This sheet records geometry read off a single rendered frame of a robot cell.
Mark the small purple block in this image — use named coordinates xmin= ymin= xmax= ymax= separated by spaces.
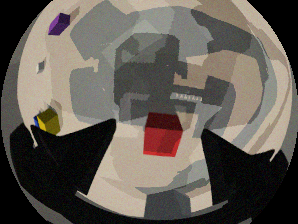
xmin=48 ymin=14 xmax=71 ymax=36

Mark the red block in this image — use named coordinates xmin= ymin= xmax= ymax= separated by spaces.
xmin=144 ymin=112 xmax=184 ymax=157

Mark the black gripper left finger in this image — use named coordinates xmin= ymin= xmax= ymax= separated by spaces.
xmin=29 ymin=119 xmax=117 ymax=196

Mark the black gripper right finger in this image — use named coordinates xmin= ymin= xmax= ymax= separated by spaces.
xmin=201 ymin=128 xmax=275 ymax=205

